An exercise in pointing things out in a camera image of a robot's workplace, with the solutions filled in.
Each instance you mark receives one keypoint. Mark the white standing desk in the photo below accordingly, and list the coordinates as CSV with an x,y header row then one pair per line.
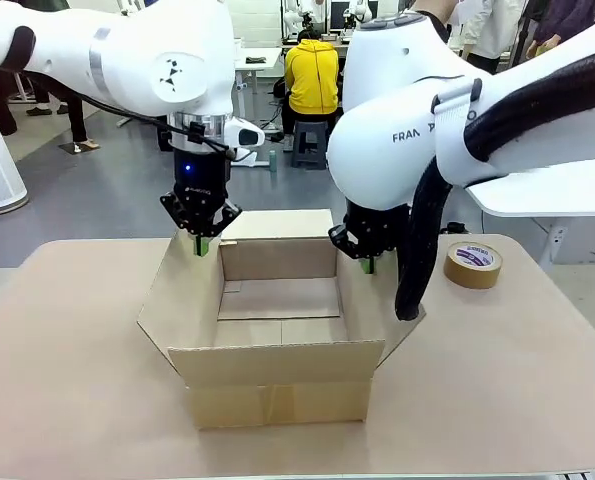
x,y
257,62

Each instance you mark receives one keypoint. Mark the bystander in purple top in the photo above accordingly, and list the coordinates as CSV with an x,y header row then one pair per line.
x,y
562,20

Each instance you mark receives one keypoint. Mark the green bottle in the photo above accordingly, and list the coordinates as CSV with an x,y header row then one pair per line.
x,y
273,162

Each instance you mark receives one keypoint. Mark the white side table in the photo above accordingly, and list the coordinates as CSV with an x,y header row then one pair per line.
x,y
542,195

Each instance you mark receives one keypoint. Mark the grey plastic stool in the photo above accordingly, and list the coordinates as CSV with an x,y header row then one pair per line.
x,y
309,145

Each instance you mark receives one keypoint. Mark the bystander in green shawl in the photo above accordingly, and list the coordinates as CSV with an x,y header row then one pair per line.
x,y
79,120

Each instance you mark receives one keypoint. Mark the seated person in yellow hoodie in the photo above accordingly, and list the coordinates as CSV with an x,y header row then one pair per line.
x,y
311,75

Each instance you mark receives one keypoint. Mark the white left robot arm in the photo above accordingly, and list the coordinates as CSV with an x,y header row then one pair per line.
x,y
127,55

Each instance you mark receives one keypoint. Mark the brown packing tape roll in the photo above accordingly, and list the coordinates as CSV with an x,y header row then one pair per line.
x,y
473,270

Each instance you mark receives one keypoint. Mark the brown cardboard box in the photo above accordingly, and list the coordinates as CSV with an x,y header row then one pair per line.
x,y
277,370

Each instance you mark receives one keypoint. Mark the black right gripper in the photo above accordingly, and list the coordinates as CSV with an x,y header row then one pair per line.
x,y
377,227

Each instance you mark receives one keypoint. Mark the bystander in black clothes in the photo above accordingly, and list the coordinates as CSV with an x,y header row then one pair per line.
x,y
39,111

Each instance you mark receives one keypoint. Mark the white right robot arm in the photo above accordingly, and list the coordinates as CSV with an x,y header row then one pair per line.
x,y
402,125

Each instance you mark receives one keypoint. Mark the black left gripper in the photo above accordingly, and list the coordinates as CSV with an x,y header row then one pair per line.
x,y
199,175

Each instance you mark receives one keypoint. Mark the bystander in white jacket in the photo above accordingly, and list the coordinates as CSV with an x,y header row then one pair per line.
x,y
484,30

